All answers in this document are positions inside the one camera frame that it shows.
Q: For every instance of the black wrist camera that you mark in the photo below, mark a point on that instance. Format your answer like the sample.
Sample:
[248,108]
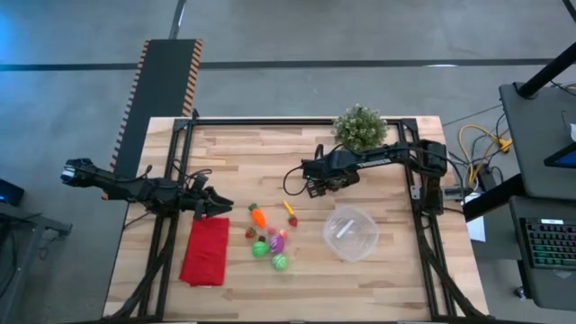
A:
[317,190]
[200,181]

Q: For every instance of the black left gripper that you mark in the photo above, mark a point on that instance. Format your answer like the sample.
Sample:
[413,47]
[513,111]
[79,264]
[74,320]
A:
[198,202]

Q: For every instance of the small red peach toy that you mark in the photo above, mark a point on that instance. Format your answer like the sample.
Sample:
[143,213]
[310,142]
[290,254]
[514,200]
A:
[283,234]

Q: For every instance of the orange toy carrot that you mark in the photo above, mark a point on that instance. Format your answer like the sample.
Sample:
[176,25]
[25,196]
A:
[258,218]

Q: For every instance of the small red toy strawberry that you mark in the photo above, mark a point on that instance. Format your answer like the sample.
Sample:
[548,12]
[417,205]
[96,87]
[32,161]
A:
[250,233]

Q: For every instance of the white paper sheet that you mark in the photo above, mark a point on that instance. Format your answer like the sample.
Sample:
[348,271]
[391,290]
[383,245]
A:
[477,229]

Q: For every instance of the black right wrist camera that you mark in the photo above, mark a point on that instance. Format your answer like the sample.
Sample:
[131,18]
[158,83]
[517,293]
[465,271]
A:
[317,190]

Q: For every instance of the small green potted plant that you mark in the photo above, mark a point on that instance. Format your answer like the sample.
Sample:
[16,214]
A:
[360,128]

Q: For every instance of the small pink toy fruit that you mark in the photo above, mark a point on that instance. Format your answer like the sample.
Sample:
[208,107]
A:
[272,231]

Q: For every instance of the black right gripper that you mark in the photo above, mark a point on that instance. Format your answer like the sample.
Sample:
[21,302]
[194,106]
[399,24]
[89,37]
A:
[342,180]

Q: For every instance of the clear plastic tupperware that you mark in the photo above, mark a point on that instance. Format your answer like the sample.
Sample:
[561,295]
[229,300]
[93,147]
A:
[355,243]

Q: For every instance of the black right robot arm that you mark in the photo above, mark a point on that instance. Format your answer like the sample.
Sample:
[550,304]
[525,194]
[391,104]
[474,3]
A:
[382,155]

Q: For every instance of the green toy bell pepper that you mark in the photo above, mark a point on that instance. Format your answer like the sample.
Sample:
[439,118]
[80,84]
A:
[260,249]

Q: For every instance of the black stand pole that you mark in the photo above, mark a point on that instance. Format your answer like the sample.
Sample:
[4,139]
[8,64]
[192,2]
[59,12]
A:
[544,74]

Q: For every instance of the black device with blue light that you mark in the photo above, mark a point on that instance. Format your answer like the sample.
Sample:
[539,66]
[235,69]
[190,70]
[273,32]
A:
[11,193]

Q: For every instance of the laptop with blue screen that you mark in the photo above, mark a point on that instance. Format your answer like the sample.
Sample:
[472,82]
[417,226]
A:
[564,158]

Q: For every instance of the red cloth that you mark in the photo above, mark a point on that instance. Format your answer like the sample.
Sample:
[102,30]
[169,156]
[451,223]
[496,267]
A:
[204,252]

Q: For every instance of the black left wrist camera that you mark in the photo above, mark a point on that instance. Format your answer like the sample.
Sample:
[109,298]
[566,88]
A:
[200,181]

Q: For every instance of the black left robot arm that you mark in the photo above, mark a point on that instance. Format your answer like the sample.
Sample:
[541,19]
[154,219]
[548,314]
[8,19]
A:
[117,184]

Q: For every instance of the black backlit keyboard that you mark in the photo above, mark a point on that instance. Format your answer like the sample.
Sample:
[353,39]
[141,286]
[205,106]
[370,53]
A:
[551,245]

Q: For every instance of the grey keyboard shelf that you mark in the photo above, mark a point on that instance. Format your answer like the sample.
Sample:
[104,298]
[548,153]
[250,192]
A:
[553,288]

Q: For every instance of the black power strip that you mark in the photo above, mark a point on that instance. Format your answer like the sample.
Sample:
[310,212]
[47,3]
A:
[486,177]

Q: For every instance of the grey desk top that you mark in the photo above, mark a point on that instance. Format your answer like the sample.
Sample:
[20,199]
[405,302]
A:
[535,144]

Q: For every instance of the black aluminium table frame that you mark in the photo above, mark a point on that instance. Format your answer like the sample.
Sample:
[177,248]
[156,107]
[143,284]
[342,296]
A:
[292,121]

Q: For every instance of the black ramp orange striped edges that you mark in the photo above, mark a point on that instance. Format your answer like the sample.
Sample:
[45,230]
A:
[162,81]

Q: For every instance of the yellow toy pepper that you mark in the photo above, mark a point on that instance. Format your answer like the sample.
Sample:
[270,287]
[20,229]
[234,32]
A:
[288,208]

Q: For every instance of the black stand beam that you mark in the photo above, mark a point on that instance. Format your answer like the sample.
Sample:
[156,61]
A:
[492,198]

